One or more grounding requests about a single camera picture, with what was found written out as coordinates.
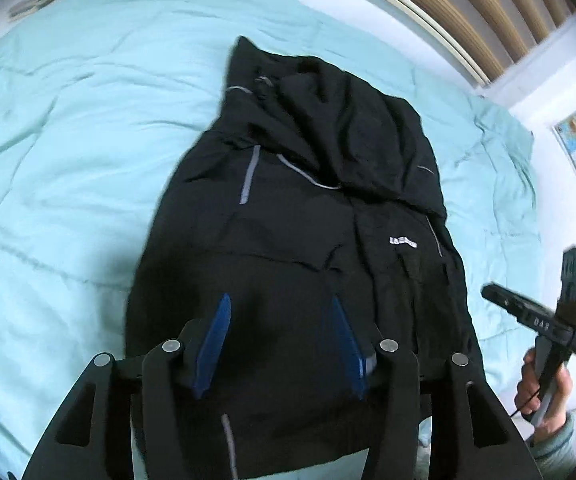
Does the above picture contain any wooden slatted headboard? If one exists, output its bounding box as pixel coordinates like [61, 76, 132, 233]
[318, 0, 576, 86]

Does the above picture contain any person's right forearm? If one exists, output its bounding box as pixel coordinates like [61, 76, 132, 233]
[526, 411, 576, 467]

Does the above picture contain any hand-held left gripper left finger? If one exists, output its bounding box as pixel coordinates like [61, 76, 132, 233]
[20, 292, 234, 480]

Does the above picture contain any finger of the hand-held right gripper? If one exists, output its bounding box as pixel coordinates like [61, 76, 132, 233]
[481, 283, 529, 324]

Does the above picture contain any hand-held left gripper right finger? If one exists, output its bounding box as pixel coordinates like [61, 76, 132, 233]
[328, 294, 544, 480]

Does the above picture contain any person's right hand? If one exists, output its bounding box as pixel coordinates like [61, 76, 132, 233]
[514, 348, 575, 444]

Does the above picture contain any black cable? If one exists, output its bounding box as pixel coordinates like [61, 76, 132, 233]
[510, 382, 541, 419]

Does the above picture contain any black hooded jacket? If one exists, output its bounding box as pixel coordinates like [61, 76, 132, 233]
[125, 35, 486, 480]

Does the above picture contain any teal bed blanket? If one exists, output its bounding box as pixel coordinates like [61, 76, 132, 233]
[0, 0, 539, 480]

